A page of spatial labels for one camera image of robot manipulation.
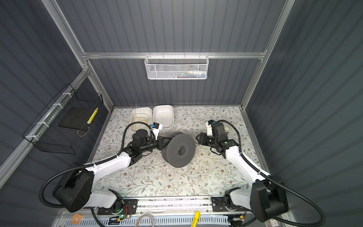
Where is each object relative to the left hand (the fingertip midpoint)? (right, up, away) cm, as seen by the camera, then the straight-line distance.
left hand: (172, 138), depth 81 cm
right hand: (+17, 0, +3) cm, 18 cm away
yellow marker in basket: (-44, +13, -3) cm, 46 cm away
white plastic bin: (-10, +15, +32) cm, 37 cm away
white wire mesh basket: (0, +58, +43) cm, 72 cm away
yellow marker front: (+13, -38, -13) cm, 42 cm away
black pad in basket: (-51, +12, -6) cm, 53 cm away
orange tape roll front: (-48, -38, -11) cm, 62 cm away
